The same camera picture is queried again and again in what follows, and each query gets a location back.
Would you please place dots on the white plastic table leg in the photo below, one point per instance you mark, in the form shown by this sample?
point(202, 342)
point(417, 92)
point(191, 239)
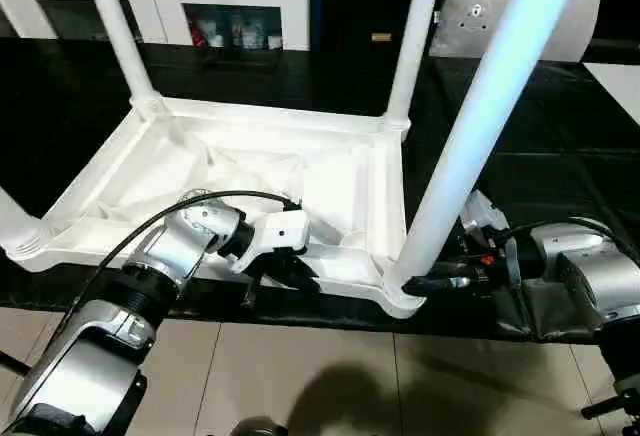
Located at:
point(15, 226)
point(120, 26)
point(490, 116)
point(412, 36)

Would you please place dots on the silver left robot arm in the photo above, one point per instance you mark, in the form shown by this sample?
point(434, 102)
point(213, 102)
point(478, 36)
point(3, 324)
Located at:
point(150, 286)

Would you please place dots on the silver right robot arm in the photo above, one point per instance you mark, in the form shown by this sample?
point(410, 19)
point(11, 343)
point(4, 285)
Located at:
point(600, 286)

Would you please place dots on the black work mat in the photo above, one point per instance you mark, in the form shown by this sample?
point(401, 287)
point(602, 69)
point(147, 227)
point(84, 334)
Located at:
point(560, 136)

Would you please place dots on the black left robot foot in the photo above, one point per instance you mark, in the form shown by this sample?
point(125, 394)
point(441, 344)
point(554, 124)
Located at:
point(258, 428)

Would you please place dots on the black stand leg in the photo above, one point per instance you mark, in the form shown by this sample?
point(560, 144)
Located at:
point(612, 404)
point(12, 364)

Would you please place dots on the white flat panel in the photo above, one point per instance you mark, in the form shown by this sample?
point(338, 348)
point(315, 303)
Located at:
point(622, 86)

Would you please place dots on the small yellow label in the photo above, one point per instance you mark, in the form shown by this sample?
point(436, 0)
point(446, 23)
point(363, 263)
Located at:
point(380, 37)

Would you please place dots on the grey pillow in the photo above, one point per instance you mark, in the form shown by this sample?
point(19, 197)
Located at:
point(470, 16)

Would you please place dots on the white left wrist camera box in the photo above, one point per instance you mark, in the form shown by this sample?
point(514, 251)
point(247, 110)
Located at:
point(275, 236)

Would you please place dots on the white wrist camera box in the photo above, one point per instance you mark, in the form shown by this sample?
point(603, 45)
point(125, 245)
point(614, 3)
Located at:
point(480, 214)
point(275, 236)

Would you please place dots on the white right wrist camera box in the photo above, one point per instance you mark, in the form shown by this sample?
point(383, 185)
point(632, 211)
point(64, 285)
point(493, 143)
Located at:
point(480, 214)

